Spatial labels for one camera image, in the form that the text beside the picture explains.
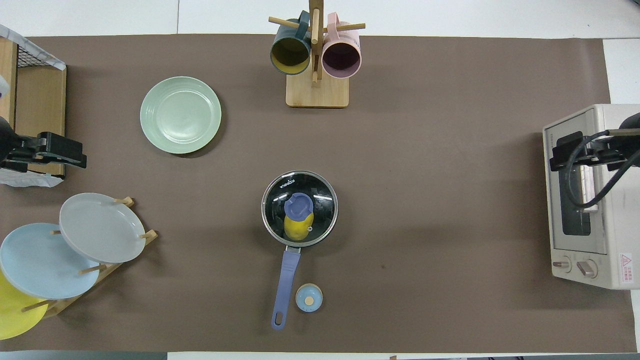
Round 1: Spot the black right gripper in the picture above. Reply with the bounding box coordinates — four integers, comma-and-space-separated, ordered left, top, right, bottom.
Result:
549, 131, 629, 172

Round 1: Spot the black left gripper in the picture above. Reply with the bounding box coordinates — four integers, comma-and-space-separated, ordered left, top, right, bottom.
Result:
0, 131, 88, 173

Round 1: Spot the yellow potato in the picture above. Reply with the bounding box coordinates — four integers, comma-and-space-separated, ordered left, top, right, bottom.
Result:
283, 212, 315, 242

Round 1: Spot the grey plate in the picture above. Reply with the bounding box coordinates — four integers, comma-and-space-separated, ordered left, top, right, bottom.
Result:
59, 192, 147, 264

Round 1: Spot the light blue plate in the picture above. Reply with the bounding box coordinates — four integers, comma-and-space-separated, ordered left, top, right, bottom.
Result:
0, 222, 101, 301

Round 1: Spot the pale green plate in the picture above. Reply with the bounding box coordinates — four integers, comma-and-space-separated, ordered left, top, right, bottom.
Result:
140, 76, 222, 155

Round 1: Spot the wooden plate rack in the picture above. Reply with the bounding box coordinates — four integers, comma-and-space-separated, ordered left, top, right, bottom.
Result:
20, 196, 159, 318

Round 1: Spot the yellow plate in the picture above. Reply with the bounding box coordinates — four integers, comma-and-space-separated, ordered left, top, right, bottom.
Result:
0, 267, 49, 341

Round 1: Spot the white crumpled plastic sheet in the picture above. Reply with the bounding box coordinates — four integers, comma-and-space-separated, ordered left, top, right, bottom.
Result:
0, 167, 65, 189

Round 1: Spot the beige toaster oven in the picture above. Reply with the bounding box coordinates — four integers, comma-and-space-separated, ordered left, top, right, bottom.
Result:
542, 103, 640, 291

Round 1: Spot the white patterned paper sheet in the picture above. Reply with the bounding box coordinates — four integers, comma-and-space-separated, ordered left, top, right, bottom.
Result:
0, 24, 67, 71

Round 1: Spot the brown table mat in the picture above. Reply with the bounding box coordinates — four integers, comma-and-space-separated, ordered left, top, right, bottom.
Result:
0, 34, 637, 353

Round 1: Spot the pink mug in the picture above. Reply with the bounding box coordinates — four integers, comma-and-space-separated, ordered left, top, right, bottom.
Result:
321, 12, 362, 79

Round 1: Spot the dark teal mug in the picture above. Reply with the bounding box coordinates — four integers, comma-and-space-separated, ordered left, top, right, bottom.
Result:
270, 11, 312, 76

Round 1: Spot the wooden mug tree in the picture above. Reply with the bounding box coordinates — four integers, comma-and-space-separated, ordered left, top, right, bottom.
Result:
268, 0, 366, 109

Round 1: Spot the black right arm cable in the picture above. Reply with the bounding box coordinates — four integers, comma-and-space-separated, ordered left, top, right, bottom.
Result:
566, 131, 640, 209

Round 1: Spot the wooden shelf with wire basket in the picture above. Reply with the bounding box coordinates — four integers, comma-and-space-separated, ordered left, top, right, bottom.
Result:
0, 24, 67, 178

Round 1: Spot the dark pot with purple handle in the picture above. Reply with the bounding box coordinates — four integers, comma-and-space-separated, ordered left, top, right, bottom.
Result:
261, 170, 339, 331

